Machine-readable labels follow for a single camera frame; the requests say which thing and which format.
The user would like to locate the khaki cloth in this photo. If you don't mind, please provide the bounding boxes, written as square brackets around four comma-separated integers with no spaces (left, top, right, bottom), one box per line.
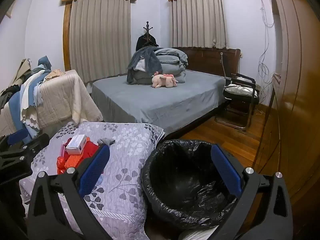
[9,58,33,87]

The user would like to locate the pink plush toy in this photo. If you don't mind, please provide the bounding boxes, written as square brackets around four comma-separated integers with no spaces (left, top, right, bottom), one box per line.
[151,71,179,89]

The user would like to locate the dark grey fleece blanket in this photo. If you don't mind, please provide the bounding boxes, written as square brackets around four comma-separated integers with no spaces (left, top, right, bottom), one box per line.
[127,47,163,85]

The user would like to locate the wooden wardrobe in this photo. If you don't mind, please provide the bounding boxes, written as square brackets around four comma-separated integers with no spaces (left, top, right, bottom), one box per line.
[255,0,320,207]

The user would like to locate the grey floral quilt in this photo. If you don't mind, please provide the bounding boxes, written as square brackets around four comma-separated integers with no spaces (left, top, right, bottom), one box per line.
[19,121,165,240]

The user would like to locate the small white box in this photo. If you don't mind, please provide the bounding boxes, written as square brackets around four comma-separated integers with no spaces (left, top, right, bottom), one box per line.
[65,134,87,155]

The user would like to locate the black metal frame chair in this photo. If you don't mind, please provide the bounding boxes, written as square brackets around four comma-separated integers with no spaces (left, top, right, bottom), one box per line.
[214,73,262,131]

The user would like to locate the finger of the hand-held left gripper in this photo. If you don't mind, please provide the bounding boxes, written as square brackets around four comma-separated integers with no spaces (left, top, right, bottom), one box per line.
[0,129,50,157]
[0,155,34,180]

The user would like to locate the bed with grey sheet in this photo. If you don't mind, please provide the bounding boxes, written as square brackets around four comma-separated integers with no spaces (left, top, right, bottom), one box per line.
[91,69,229,136]

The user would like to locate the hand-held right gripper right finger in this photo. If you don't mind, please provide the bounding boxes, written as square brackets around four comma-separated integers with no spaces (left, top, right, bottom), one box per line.
[211,144,293,240]

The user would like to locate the beige pleated curtain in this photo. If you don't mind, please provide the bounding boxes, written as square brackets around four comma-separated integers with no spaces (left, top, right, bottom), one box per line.
[69,0,132,83]
[172,0,228,49]

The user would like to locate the white charger cable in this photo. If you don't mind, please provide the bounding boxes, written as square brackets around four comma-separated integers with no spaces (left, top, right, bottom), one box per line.
[219,52,229,78]

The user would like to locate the orange quilted pouch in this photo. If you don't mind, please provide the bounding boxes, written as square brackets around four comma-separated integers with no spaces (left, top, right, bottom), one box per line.
[62,154,86,173]

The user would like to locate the dark coat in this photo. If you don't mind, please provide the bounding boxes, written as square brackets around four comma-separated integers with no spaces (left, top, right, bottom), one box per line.
[136,34,159,52]

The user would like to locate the dark wooden coat rack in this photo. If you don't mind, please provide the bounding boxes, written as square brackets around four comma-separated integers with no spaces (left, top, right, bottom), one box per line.
[142,21,153,47]

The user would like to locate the white scalloped cloth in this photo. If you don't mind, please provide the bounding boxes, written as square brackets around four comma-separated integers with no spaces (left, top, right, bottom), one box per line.
[20,73,52,137]

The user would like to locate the blue grey cloth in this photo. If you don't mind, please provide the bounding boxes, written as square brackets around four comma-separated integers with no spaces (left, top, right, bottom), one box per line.
[37,56,52,71]

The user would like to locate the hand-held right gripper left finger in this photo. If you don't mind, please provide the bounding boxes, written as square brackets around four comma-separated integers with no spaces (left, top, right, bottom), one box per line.
[26,144,113,240]

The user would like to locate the red cloth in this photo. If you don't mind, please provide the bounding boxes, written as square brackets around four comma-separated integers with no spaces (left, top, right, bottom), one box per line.
[81,141,101,161]

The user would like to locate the white chair cushion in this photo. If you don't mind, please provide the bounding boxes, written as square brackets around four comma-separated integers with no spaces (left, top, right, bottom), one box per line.
[224,84,254,97]

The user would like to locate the beige quilted blanket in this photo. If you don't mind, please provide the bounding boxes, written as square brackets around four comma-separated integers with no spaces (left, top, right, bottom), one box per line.
[0,69,104,137]

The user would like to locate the folded grey duvets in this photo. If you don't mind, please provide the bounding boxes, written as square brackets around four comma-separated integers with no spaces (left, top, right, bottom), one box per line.
[154,47,189,83]

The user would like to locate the hanging wall cables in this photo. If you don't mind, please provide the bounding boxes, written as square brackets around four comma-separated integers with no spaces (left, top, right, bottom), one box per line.
[257,0,278,92]

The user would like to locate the dark wooden headboard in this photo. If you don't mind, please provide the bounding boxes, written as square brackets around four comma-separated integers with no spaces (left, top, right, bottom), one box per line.
[173,47,241,78]

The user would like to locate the red plastic wrapper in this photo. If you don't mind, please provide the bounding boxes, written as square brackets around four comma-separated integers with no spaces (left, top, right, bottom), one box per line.
[57,156,67,175]

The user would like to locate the bin with black bag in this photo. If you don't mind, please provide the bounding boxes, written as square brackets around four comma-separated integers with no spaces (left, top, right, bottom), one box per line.
[141,139,241,240]

